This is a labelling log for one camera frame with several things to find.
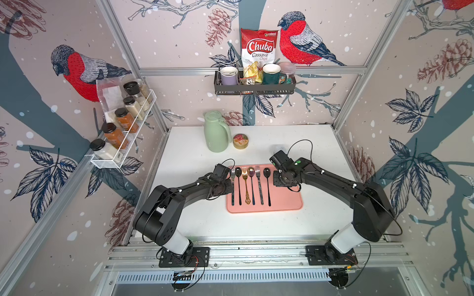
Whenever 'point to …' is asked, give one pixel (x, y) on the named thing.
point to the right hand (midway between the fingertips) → (277, 179)
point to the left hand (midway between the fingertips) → (232, 184)
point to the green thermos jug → (217, 133)
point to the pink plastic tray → (253, 192)
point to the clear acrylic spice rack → (151, 96)
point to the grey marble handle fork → (257, 172)
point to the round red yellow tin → (240, 141)
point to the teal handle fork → (232, 174)
